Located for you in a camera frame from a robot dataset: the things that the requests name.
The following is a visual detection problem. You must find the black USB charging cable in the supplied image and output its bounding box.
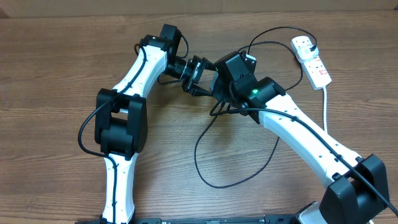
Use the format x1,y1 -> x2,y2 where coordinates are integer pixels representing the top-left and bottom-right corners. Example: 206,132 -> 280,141
193,26 -> 318,189

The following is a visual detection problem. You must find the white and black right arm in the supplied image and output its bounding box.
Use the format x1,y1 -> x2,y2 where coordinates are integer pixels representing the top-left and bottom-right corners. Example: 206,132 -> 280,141
213,52 -> 397,223

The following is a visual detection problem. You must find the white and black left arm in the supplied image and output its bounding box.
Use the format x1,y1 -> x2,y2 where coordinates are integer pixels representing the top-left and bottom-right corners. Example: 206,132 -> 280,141
78,24 -> 211,223

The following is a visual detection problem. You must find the white wall charger plug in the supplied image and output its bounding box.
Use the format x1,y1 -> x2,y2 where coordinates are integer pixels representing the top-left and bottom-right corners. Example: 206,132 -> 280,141
295,45 -> 319,63

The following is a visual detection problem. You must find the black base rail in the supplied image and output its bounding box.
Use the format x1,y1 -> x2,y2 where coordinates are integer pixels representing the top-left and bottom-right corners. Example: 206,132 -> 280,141
74,213 -> 299,224

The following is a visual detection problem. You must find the white power extension strip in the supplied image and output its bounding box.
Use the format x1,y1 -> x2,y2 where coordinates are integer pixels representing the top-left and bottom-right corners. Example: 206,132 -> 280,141
290,36 -> 332,90

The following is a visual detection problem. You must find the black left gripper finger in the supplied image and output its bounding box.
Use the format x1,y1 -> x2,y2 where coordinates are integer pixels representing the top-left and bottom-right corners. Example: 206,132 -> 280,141
203,58 -> 216,71
190,86 -> 212,96

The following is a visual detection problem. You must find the brown cardboard backdrop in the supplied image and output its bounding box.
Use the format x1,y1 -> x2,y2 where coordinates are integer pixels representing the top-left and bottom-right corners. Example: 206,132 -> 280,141
1,0 -> 397,18

